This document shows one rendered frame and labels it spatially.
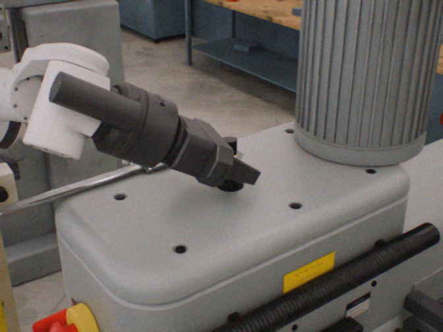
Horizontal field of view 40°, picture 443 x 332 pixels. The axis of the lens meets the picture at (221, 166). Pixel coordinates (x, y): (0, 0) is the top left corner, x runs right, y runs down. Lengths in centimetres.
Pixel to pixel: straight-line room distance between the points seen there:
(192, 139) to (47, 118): 17
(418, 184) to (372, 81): 35
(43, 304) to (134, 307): 301
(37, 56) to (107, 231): 22
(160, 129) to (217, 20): 744
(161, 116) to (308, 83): 26
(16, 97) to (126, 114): 16
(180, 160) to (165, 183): 11
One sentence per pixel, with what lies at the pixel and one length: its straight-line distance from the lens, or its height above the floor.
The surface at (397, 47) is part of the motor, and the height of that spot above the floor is 206.
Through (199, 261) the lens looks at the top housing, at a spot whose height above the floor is 189.
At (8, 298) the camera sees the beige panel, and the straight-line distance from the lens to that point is 295.
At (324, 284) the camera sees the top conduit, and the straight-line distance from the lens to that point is 79.
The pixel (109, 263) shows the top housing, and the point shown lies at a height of 188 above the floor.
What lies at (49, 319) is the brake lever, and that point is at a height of 171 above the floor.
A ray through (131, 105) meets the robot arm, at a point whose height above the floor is 205.
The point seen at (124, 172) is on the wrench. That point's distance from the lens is 85.
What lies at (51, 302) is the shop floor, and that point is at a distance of 369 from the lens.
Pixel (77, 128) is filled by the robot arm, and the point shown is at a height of 202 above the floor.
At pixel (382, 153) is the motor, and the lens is 89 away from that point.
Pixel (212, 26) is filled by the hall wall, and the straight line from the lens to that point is 824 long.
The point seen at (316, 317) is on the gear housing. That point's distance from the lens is 89.
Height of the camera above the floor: 229
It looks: 27 degrees down
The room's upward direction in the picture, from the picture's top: straight up
